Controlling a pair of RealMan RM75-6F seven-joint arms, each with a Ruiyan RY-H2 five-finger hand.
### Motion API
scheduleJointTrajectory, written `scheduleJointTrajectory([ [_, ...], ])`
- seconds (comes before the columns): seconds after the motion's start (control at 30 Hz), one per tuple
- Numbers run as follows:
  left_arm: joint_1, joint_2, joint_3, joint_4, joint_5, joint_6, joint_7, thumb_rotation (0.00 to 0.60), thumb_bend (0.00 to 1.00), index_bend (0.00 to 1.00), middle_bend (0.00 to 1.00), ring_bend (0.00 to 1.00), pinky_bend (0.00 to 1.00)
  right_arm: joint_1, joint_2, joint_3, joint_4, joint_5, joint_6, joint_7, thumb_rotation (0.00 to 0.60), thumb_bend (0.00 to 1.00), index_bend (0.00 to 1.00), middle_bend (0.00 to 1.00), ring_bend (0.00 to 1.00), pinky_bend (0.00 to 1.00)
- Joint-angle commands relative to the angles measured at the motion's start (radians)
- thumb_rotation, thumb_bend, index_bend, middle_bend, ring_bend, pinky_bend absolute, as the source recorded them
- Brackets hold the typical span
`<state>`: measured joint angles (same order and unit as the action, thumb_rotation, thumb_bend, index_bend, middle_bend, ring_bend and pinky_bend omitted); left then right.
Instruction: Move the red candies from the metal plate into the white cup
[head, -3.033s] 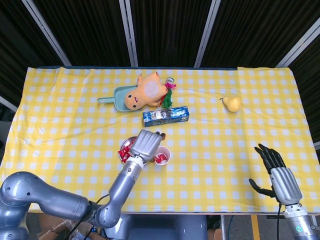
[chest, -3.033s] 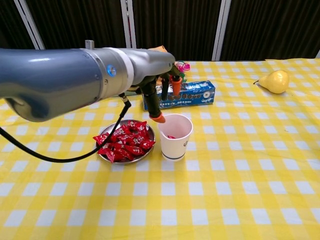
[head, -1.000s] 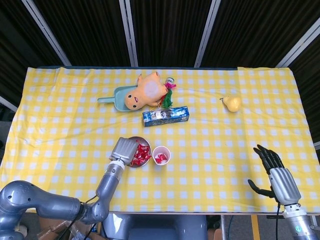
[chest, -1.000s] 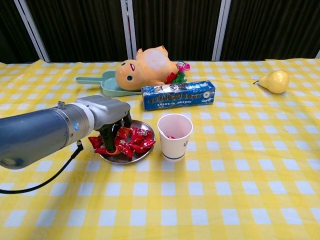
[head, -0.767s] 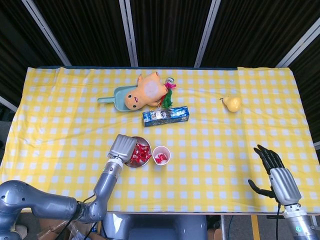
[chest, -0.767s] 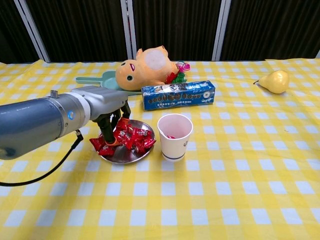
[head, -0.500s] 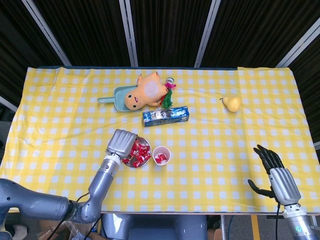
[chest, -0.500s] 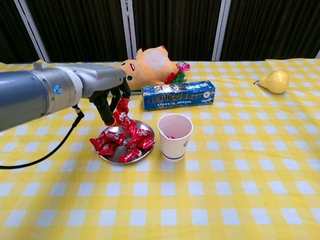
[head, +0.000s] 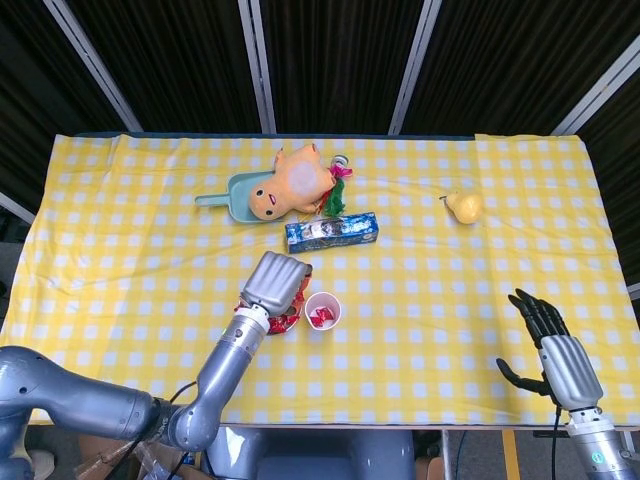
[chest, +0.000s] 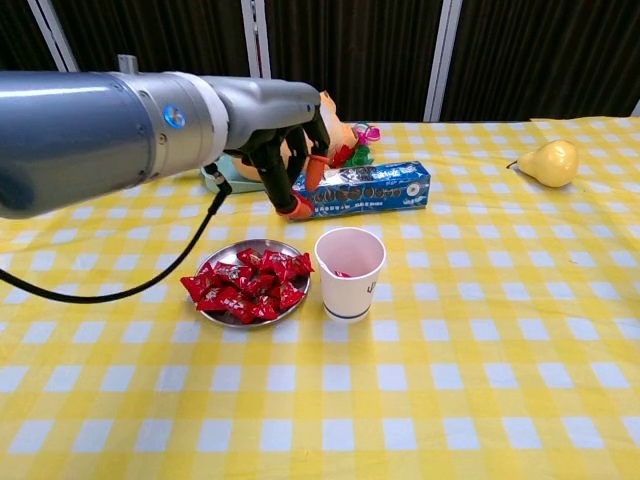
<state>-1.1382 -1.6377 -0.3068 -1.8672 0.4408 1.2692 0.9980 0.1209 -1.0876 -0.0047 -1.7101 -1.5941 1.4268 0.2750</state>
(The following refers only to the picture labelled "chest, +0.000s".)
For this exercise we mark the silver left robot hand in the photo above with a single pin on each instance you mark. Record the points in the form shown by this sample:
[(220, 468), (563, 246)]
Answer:
[(270, 110)]

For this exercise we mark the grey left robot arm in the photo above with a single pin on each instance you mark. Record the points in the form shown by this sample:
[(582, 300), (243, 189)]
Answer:
[(75, 135)]

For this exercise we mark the round silver metal plate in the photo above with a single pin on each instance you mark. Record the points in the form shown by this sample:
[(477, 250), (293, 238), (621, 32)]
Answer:
[(225, 255)]

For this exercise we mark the white paper cup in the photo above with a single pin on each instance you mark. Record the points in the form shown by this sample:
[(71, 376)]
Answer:
[(350, 300)]

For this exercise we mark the orange plush toy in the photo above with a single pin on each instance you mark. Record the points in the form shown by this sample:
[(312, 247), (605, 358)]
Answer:
[(340, 135)]

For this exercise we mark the teal plastic dustpan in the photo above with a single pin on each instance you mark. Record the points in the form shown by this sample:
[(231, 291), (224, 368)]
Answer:
[(240, 186)]

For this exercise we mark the pink green red tassel toy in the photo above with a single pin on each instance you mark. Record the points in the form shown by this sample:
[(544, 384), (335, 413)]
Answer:
[(360, 157)]

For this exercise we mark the black curtain panel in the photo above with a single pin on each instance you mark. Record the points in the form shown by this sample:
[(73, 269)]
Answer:
[(20, 35), (165, 35), (375, 50), (550, 50)]

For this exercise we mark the blue cookie box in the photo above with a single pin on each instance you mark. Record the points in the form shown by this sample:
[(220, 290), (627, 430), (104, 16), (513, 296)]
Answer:
[(375, 195)]

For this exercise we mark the yellow pear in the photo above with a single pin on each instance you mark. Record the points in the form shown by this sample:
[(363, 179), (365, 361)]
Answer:
[(550, 165)]

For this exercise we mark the yellow white checkered tablecloth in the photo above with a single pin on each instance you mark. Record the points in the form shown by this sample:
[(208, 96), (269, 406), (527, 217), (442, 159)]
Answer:
[(450, 350)]

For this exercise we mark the white metal frame post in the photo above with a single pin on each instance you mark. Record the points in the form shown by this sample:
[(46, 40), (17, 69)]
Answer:
[(442, 60), (50, 30), (637, 110), (256, 40)]

